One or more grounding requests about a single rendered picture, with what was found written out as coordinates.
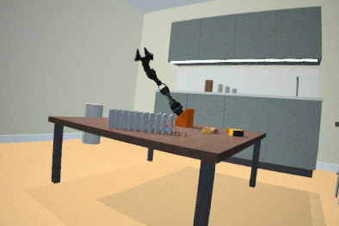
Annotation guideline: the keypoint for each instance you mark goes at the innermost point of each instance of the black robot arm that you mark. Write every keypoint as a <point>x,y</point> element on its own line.
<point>165,91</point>

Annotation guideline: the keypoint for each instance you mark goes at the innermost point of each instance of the yellow box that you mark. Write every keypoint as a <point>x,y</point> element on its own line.
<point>235,133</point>

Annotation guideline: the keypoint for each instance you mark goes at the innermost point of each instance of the tan wooden-handled tool with thin metal shaft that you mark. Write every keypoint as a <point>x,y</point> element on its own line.
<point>213,130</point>

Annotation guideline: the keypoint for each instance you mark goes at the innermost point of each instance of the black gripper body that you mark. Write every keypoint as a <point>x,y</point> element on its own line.
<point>144,60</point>

